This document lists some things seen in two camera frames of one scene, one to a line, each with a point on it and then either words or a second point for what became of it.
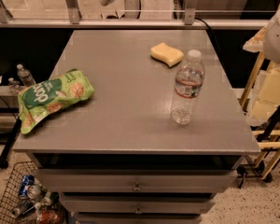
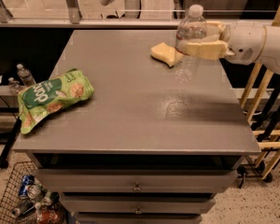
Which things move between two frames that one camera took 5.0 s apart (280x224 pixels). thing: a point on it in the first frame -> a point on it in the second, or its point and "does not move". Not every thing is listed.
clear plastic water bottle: (189, 85) -> (190, 45)
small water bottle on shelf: (25, 76) does not move
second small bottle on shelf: (13, 85) does not move
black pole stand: (3, 161) does not move
